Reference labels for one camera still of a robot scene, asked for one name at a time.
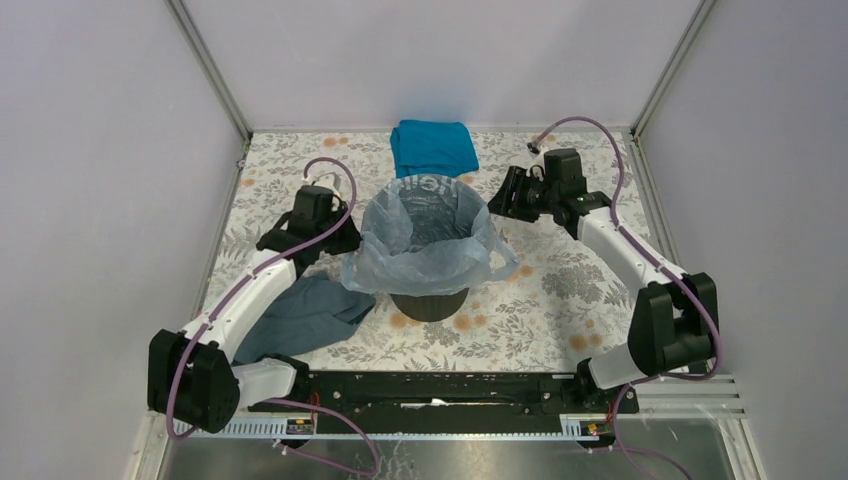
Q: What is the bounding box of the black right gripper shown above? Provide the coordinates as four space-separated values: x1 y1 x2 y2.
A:
482 166 558 224

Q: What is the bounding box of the black plastic trash bin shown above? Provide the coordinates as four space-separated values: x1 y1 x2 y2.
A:
378 174 483 322

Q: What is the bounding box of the light blue plastic trash bag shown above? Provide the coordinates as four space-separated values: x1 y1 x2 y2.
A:
340 174 520 297

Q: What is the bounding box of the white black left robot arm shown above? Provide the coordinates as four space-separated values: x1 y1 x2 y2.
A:
146 184 360 433

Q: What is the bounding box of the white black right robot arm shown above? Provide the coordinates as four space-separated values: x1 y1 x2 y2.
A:
488 149 723 412

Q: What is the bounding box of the bright blue folded cloth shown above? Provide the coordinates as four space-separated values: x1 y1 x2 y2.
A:
389 120 479 178

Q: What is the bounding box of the grey blue crumpled cloth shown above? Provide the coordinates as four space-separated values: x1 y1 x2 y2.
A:
234 271 376 364

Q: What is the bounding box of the floral patterned table mat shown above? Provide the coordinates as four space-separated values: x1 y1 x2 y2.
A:
204 131 633 372

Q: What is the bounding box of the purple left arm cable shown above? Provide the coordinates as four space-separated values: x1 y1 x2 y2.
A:
165 156 383 478

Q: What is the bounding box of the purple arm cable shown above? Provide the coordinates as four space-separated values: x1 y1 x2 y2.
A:
165 156 383 478
527 116 725 480

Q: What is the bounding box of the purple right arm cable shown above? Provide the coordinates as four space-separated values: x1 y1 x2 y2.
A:
527 116 725 480

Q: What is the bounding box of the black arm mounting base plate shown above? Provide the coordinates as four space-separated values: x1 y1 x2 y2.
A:
289 370 617 427

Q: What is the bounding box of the white slotted cable duct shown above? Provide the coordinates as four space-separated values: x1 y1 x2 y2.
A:
192 415 602 443

